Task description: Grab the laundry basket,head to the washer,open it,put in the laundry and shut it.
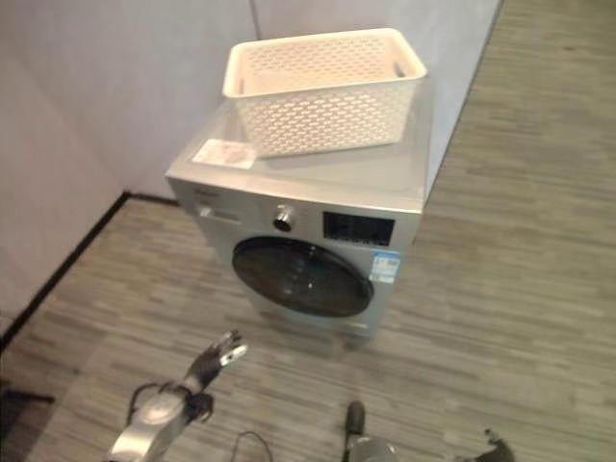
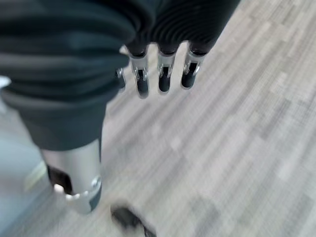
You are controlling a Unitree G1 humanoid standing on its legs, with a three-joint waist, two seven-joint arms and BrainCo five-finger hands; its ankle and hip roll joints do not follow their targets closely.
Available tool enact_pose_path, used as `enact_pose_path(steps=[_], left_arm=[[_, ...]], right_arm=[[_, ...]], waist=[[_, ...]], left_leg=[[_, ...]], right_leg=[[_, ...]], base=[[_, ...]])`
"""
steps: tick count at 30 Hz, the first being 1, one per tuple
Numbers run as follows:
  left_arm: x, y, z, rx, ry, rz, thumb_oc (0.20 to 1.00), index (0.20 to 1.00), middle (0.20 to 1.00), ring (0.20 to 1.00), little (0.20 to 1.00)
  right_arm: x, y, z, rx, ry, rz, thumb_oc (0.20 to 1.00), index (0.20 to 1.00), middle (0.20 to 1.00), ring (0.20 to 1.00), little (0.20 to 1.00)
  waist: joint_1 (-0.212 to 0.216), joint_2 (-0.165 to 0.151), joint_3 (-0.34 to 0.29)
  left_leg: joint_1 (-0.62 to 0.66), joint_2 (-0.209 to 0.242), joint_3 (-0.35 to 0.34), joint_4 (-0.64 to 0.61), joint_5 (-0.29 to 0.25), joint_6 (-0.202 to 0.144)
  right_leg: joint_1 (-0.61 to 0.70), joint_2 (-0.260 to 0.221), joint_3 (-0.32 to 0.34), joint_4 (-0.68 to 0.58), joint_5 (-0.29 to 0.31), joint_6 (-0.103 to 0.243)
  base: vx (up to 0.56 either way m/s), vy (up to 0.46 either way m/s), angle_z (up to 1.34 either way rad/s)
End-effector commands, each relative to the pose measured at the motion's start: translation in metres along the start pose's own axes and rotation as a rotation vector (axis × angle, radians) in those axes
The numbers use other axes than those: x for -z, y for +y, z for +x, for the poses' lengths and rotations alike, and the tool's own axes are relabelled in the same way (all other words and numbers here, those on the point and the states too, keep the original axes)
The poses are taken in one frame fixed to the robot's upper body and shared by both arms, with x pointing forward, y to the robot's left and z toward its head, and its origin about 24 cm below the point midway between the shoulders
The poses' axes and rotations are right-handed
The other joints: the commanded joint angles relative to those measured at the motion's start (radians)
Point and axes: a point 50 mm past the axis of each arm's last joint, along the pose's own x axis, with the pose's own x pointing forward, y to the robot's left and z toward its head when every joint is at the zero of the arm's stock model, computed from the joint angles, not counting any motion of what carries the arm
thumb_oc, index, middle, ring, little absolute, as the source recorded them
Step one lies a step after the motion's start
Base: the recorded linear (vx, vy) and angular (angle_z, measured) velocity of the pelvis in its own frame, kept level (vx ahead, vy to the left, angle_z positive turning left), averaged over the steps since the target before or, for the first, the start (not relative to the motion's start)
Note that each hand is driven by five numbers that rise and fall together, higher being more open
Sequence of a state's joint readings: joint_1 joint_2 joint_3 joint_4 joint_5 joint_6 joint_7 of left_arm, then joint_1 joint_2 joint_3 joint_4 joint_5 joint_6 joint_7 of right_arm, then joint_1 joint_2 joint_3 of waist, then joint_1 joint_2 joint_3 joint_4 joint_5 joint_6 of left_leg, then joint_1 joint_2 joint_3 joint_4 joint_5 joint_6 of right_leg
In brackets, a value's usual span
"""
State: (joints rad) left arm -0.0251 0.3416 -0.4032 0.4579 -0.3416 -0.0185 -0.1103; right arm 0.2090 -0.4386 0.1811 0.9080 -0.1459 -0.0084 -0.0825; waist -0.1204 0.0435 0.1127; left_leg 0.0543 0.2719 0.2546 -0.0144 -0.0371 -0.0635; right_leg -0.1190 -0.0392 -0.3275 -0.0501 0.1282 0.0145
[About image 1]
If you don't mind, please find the round black washer door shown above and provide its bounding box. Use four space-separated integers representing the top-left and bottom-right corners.
231 235 375 319

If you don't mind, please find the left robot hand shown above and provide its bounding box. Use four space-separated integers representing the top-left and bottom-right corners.
180 328 249 397

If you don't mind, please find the white instruction sticker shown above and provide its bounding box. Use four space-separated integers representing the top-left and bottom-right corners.
192 138 258 169

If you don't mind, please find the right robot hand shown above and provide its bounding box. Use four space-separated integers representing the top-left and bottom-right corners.
474 427 516 462

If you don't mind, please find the white perforated laundry basket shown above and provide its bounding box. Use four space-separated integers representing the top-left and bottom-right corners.
222 27 428 160

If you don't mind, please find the silver washer control knob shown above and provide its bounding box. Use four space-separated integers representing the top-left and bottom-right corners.
273 203 296 229

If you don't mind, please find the silver front-load washing machine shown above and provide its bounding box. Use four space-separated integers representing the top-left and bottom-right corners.
164 76 437 344

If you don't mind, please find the blue energy label sticker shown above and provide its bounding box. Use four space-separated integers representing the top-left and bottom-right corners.
370 249 402 288

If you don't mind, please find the black washer display panel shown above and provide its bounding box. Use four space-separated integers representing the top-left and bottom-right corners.
321 211 397 244

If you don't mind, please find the black cable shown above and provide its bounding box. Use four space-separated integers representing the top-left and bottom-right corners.
232 430 280 462

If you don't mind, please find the washer detergent drawer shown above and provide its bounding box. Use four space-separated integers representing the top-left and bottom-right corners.
193 203 244 223

